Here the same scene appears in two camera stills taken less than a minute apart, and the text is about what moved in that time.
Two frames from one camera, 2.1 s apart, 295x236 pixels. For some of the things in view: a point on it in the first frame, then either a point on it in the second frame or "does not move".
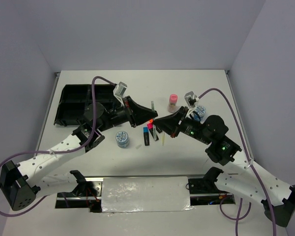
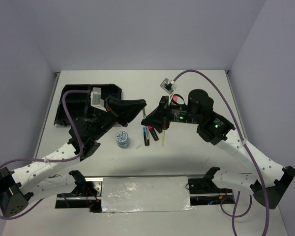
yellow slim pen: x=162 y=138 does not move
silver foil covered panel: x=123 y=194 does not move
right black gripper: x=169 y=123 to x=161 y=117
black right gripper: x=200 y=191 does not move
